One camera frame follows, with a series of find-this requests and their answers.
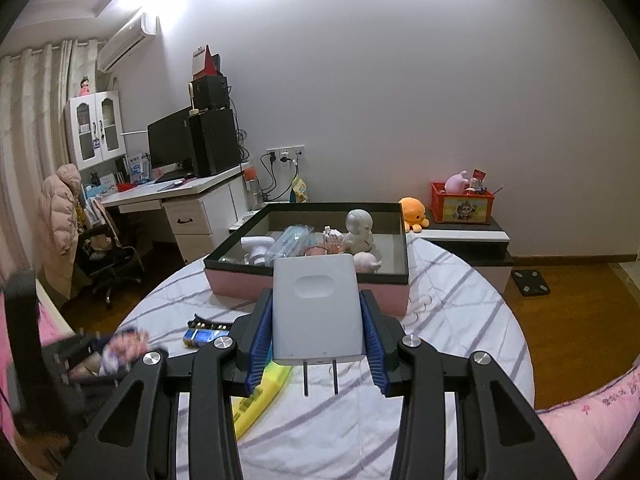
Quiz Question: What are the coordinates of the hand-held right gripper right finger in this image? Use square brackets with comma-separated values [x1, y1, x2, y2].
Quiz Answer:
[359, 287, 578, 480]

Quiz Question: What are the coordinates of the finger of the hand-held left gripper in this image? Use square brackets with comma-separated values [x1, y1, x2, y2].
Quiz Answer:
[42, 329, 119, 362]
[61, 366, 129, 392]

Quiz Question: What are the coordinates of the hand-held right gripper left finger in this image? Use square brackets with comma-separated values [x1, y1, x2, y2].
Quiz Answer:
[60, 287, 276, 480]

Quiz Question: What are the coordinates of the small colourful doll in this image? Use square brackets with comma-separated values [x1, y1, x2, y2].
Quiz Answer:
[99, 327, 151, 376]

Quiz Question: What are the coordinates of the white power adapter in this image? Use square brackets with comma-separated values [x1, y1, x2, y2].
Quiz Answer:
[271, 254, 367, 398]

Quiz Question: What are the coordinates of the pink storage box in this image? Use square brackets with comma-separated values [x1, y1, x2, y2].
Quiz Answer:
[203, 201, 411, 318]

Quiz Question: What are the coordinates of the white round-headed figurine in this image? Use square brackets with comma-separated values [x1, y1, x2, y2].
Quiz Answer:
[344, 208, 382, 256]

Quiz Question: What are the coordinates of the pink padded bed edge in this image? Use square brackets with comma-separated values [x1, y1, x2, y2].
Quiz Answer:
[35, 280, 83, 356]

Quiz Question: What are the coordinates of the black comb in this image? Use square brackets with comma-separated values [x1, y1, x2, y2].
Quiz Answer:
[187, 314, 236, 331]

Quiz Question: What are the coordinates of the pink and white shell toy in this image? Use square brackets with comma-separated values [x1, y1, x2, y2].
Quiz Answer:
[352, 251, 383, 273]

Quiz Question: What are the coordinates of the black office chair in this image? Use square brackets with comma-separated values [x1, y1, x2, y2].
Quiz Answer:
[75, 205, 146, 311]

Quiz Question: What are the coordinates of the white plastic bottle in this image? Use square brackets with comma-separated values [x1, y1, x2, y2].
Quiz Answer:
[241, 235, 276, 265]

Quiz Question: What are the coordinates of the small beige toy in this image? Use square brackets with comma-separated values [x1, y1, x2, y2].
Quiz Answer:
[322, 227, 346, 256]

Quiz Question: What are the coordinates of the pink puffer jacket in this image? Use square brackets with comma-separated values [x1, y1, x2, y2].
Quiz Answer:
[39, 164, 83, 298]

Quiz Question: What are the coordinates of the black and white low stand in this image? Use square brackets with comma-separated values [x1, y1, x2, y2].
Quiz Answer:
[407, 215, 516, 296]

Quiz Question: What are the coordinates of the orange octopus plush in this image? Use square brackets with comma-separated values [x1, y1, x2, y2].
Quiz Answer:
[398, 196, 431, 233]

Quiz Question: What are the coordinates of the white desk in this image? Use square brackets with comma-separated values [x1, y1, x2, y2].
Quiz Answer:
[100, 161, 251, 265]

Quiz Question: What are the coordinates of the clear bottle orange cap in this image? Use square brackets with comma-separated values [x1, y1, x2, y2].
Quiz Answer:
[243, 167, 262, 211]

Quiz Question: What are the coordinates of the red printed crate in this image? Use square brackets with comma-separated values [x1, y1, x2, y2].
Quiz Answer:
[431, 181, 496, 224]

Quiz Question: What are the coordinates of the black floor scale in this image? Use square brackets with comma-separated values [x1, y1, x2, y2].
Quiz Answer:
[511, 269, 552, 297]

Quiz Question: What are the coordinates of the blue and white box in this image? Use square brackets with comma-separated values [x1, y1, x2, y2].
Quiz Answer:
[127, 155, 151, 183]

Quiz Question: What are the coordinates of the pink plush toy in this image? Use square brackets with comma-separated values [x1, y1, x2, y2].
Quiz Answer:
[444, 170, 471, 193]

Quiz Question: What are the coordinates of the beige curtain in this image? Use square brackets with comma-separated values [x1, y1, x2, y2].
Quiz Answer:
[0, 37, 101, 281]

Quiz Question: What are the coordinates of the black computer tower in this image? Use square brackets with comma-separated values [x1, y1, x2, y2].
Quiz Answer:
[187, 108, 241, 177]

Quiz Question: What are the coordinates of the white hutch cabinet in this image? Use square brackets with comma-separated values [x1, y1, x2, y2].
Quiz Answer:
[64, 89, 126, 171]

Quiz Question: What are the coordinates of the black computer monitor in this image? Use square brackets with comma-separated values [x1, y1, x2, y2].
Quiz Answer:
[147, 107, 196, 171]

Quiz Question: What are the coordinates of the pink quilt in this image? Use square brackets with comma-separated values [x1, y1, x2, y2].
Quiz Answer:
[535, 360, 640, 480]

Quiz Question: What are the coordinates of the black speaker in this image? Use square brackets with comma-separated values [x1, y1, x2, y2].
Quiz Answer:
[189, 76, 231, 111]

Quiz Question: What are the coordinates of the red and white paper item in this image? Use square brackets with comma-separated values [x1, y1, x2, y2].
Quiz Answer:
[192, 45, 223, 78]

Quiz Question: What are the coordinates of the white air conditioner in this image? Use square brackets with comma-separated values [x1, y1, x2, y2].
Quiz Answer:
[96, 12, 157, 72]

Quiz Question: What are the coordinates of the black power cable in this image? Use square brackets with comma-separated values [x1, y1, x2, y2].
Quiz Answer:
[257, 152, 296, 201]

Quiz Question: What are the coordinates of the white wall outlet strip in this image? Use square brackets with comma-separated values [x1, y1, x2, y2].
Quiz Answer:
[266, 146, 305, 163]

